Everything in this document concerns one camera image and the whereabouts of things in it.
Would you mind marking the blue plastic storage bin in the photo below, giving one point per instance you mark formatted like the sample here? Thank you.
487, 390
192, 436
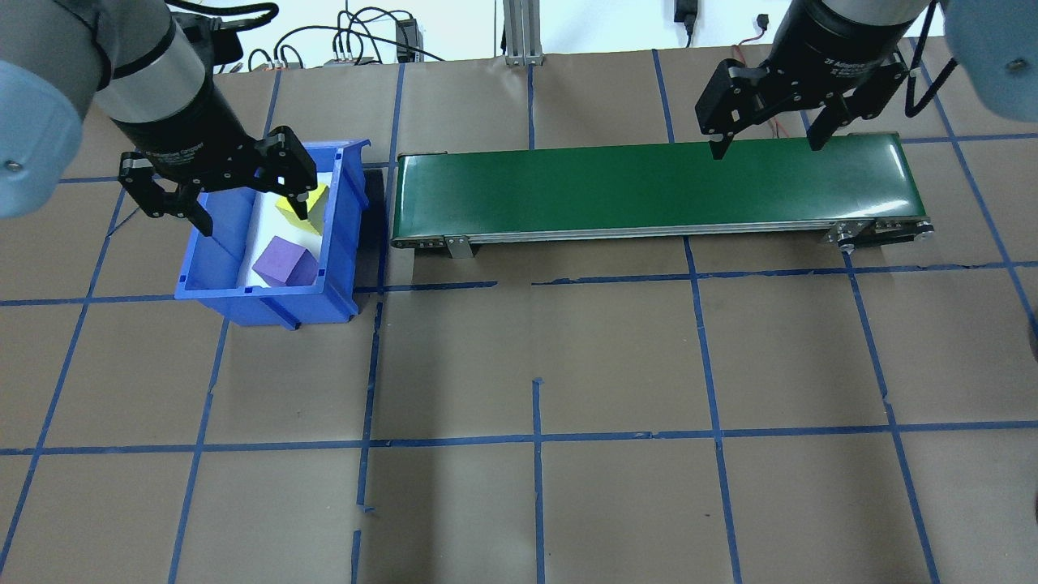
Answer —
276, 312

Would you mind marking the yellow foam cube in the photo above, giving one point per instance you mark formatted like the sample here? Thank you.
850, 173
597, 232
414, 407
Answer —
312, 212

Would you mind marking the small electronics board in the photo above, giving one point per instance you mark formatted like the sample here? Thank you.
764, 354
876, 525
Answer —
350, 58

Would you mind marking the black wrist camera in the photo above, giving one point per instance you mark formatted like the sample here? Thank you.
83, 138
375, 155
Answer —
203, 36

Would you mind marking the small black power adapter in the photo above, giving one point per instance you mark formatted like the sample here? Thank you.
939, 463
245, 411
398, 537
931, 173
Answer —
686, 12

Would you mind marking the aluminium profile post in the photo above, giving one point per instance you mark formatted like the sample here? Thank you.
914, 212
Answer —
523, 32

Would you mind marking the long black power adapter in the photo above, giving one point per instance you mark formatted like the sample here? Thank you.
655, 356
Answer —
407, 40

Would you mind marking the white foam pad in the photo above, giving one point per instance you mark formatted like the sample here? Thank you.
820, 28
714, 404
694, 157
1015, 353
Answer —
263, 219

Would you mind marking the green conveyor belt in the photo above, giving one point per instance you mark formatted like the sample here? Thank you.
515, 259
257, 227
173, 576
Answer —
649, 186

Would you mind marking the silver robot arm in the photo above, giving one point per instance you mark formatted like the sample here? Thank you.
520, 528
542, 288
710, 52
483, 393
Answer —
146, 65
989, 49

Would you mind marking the purple foam cube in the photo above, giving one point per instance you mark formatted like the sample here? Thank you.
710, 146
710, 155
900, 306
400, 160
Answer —
282, 261

